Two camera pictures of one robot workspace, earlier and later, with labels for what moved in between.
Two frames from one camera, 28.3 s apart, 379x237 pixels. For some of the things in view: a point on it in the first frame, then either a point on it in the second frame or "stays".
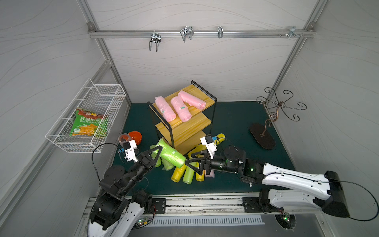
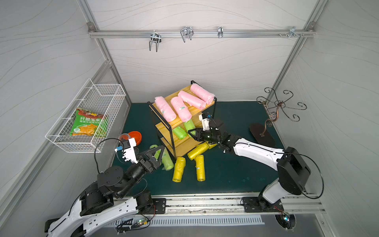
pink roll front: x=212 y=174 -> x=203 y=94
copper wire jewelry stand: x=258 y=133 stays
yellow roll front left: x=177 y=173 stays
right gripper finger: x=200 y=156 -> x=198 y=131
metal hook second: x=187 y=29 stays
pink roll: x=167 y=111 stays
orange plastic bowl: x=136 y=136 stays
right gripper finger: x=201 y=164 -> x=197 y=137
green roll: x=159 y=162 stays
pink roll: x=192 y=100 stays
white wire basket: x=84 y=125 stays
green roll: x=170 y=155 -> x=180 y=133
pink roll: x=180 y=109 stays
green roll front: x=189 y=174 -> x=189 y=125
